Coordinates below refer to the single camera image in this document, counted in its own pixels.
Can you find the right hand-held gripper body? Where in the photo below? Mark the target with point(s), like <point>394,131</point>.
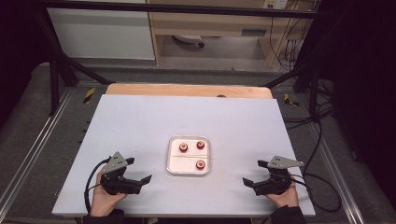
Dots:
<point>275,183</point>

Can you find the dark curtain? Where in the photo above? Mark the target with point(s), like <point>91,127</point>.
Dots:
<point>15,46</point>
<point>364,77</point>

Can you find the white power strip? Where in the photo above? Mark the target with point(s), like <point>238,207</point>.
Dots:
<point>274,3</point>

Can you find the white chair base with wheel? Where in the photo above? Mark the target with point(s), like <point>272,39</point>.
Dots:
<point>190,39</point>

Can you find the white cabinet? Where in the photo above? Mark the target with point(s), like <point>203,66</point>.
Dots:
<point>102,34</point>

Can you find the aluminium floor rail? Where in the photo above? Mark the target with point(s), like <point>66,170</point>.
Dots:
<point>327,155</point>
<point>34,149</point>

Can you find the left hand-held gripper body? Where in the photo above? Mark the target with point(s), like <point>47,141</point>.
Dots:
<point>116,183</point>

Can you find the black metal frame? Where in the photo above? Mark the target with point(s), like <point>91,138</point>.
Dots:
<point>186,8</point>

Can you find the wooden desk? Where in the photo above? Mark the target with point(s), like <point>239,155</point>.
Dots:
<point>214,25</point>

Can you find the person's right hand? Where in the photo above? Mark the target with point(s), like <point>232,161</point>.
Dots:
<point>286,199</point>

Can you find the white square tray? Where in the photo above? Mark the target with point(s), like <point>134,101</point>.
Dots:
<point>186,166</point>

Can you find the yellow black hazard tape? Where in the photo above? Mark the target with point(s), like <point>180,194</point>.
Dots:
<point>89,95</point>
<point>289,100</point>

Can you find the light wooden table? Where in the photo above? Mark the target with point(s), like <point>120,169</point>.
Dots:
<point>186,90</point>

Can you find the person's left hand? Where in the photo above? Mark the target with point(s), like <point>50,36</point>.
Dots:
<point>102,202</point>

